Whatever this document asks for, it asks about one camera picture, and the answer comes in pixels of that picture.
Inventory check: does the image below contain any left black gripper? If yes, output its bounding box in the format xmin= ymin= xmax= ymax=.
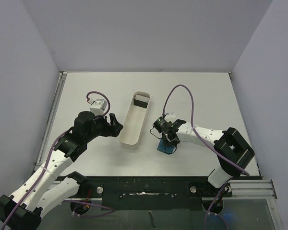
xmin=85 ymin=112 xmax=122 ymax=142

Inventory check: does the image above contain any blue card holder wallet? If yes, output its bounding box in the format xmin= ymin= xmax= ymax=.
xmin=157 ymin=140 xmax=177 ymax=155

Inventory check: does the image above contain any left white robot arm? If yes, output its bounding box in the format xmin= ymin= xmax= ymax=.
xmin=0 ymin=111 xmax=123 ymax=230

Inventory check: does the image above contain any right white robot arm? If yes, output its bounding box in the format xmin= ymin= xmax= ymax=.
xmin=153 ymin=116 xmax=255 ymax=196

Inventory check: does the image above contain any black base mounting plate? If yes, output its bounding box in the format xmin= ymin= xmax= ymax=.
xmin=71 ymin=176 xmax=219 ymax=211

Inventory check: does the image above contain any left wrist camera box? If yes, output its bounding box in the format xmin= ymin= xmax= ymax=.
xmin=89 ymin=99 xmax=108 ymax=116

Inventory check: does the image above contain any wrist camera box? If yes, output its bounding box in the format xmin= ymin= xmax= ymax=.
xmin=164 ymin=113 xmax=176 ymax=121
xmin=89 ymin=99 xmax=108 ymax=116

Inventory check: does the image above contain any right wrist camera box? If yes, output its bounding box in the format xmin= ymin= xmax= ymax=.
xmin=164 ymin=113 xmax=176 ymax=121

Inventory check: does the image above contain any aluminium frame rail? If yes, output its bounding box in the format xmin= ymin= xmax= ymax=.
xmin=33 ymin=71 xmax=68 ymax=172

